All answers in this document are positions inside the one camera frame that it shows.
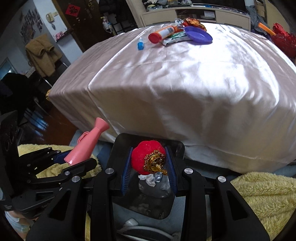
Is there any pink plastic vase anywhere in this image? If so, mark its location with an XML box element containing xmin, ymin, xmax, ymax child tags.
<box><xmin>64</xmin><ymin>118</ymin><xmax>109</xmax><ymax>165</ymax></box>

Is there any white tissue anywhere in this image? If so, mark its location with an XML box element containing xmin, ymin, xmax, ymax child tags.
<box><xmin>138</xmin><ymin>174</ymin><xmax>156</xmax><ymax>187</ymax></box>

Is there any red gold ornament ball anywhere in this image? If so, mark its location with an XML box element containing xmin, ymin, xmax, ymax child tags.
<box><xmin>131</xmin><ymin>140</ymin><xmax>168</xmax><ymax>175</ymax></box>

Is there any small blue white bottle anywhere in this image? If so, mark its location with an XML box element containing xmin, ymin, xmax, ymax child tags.
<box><xmin>137</xmin><ymin>37</ymin><xmax>144</xmax><ymax>51</ymax></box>

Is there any orange tube red cap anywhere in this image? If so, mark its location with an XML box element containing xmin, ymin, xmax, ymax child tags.
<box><xmin>148</xmin><ymin>25</ymin><xmax>181</xmax><ymax>44</ymax></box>

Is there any purple plastic plate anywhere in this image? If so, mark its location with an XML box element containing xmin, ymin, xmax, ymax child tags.
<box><xmin>184</xmin><ymin>26</ymin><xmax>213</xmax><ymax>44</ymax></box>

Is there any red gold foil wrapper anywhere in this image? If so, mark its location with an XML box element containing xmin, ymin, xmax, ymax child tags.
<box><xmin>183</xmin><ymin>18</ymin><xmax>207</xmax><ymax>32</ymax></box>

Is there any white green snack packet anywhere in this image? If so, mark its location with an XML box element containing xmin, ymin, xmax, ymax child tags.
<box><xmin>161</xmin><ymin>31</ymin><xmax>191</xmax><ymax>46</ymax></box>

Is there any blue white wrapper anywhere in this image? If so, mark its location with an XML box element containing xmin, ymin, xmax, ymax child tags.
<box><xmin>175</xmin><ymin>19</ymin><xmax>184</xmax><ymax>28</ymax></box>

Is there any black trash bin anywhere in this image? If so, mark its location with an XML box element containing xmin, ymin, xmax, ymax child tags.
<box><xmin>108</xmin><ymin>133</ymin><xmax>186</xmax><ymax>220</ymax></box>

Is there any white bin lid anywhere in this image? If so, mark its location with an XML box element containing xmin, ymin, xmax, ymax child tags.
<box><xmin>117</xmin><ymin>218</ymin><xmax>180</xmax><ymax>240</ymax></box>

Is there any pink satin tablecloth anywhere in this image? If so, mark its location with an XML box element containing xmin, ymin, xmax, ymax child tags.
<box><xmin>49</xmin><ymin>23</ymin><xmax>295</xmax><ymax>173</ymax></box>

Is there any yellow fluffy blanket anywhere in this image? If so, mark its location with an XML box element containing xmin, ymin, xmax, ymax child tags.
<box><xmin>18</xmin><ymin>144</ymin><xmax>295</xmax><ymax>240</ymax></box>

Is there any brown hanging jacket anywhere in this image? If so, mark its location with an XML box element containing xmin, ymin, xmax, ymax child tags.
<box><xmin>25</xmin><ymin>34</ymin><xmax>63</xmax><ymax>77</ymax></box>

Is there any dark wooden door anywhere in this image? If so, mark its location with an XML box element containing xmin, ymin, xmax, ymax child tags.
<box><xmin>53</xmin><ymin>0</ymin><xmax>103</xmax><ymax>52</ymax></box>

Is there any red diamond door sign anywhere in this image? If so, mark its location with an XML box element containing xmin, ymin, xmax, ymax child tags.
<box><xmin>65</xmin><ymin>4</ymin><xmax>81</xmax><ymax>17</ymax></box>

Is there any beige tv cabinet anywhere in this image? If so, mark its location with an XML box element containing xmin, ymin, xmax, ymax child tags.
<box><xmin>140</xmin><ymin>6</ymin><xmax>251</xmax><ymax>31</ymax></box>

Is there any red plastic basket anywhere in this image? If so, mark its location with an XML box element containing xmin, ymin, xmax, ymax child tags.
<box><xmin>271</xmin><ymin>23</ymin><xmax>296</xmax><ymax>59</ymax></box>

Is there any orange stick handle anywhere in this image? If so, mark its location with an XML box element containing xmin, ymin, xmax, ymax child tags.
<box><xmin>258</xmin><ymin>22</ymin><xmax>276</xmax><ymax>36</ymax></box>

